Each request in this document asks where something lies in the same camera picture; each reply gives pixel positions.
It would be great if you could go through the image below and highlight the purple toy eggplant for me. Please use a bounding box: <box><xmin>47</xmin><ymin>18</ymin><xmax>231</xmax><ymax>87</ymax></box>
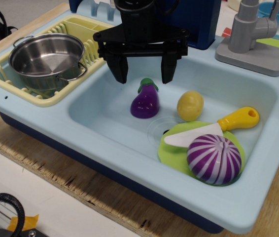
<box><xmin>130</xmin><ymin>78</ymin><xmax>160</xmax><ymax>119</ymax></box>

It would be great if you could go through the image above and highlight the light blue toy sink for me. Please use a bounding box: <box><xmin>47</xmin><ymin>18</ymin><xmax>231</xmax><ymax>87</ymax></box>
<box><xmin>0</xmin><ymin>37</ymin><xmax>279</xmax><ymax>237</ymax></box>

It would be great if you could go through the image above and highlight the yellow handled toy knife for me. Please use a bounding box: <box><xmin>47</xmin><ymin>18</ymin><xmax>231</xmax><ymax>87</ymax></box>
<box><xmin>164</xmin><ymin>107</ymin><xmax>260</xmax><ymax>148</ymax></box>

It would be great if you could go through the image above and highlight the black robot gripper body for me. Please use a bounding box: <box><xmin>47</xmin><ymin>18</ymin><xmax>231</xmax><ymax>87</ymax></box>
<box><xmin>93</xmin><ymin>0</ymin><xmax>189</xmax><ymax>62</ymax></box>

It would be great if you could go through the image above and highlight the purple striped toy onion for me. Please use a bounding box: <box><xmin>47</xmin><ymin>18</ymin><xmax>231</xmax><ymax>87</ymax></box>
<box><xmin>187</xmin><ymin>134</ymin><xmax>243</xmax><ymax>185</ymax></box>

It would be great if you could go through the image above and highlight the orange tape piece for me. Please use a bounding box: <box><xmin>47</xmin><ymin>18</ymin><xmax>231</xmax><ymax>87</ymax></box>
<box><xmin>7</xmin><ymin>214</ymin><xmax>39</xmax><ymax>233</ymax></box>

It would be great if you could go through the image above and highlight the grey toy faucet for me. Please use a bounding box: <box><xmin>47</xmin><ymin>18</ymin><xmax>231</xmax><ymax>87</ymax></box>
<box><xmin>215</xmin><ymin>0</ymin><xmax>279</xmax><ymax>77</ymax></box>

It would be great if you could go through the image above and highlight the green toy plate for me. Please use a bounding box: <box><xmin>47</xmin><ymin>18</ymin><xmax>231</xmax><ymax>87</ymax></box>
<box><xmin>158</xmin><ymin>122</ymin><xmax>245</xmax><ymax>186</ymax></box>

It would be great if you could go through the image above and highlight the black cable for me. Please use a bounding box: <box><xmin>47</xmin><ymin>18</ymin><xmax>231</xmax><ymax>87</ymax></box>
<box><xmin>0</xmin><ymin>193</ymin><xmax>26</xmax><ymax>237</ymax></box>

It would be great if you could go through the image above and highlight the stainless steel pot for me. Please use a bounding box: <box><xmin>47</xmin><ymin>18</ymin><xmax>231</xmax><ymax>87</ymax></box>
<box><xmin>8</xmin><ymin>33</ymin><xmax>87</xmax><ymax>91</ymax></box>

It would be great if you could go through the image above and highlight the wooden board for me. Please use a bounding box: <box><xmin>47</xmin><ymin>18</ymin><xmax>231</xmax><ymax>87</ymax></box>
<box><xmin>0</xmin><ymin>4</ymin><xmax>279</xmax><ymax>237</ymax></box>

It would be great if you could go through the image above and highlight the yellow toy potato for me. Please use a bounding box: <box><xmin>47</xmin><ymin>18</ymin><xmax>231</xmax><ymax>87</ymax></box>
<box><xmin>177</xmin><ymin>91</ymin><xmax>204</xmax><ymax>121</ymax></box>

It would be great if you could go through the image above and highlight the dark blue plastic box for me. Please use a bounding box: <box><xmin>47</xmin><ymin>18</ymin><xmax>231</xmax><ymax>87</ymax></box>
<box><xmin>69</xmin><ymin>0</ymin><xmax>221</xmax><ymax>50</ymax></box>

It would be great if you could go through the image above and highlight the blue plastic cup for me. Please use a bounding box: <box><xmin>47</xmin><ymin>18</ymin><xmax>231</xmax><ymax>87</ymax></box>
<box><xmin>257</xmin><ymin>2</ymin><xmax>279</xmax><ymax>26</ymax></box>

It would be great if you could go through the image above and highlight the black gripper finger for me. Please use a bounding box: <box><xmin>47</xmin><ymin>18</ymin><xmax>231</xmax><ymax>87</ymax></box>
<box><xmin>161</xmin><ymin>49</ymin><xmax>181</xmax><ymax>84</ymax></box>
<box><xmin>105</xmin><ymin>54</ymin><xmax>128</xmax><ymax>84</ymax></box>

